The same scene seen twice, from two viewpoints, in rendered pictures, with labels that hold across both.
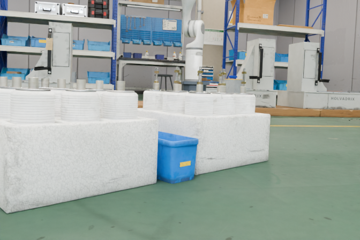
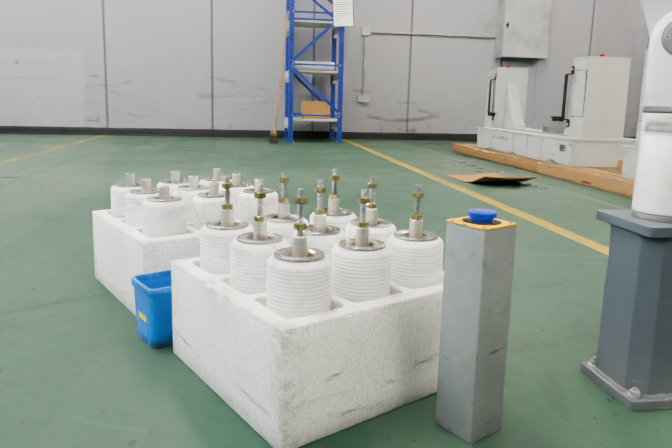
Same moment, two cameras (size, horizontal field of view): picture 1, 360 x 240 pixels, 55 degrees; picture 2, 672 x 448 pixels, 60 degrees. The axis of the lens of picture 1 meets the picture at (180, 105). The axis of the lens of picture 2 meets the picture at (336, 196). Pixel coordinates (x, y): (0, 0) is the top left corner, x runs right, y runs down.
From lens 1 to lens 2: 181 cm
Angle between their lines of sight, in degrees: 95
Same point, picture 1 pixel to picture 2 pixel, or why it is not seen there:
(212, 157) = (187, 341)
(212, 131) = (184, 294)
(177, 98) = not seen: hidden behind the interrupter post
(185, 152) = (141, 300)
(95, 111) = (130, 214)
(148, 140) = (137, 264)
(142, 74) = not seen: outside the picture
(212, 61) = not seen: outside the picture
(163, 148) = (153, 285)
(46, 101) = (114, 196)
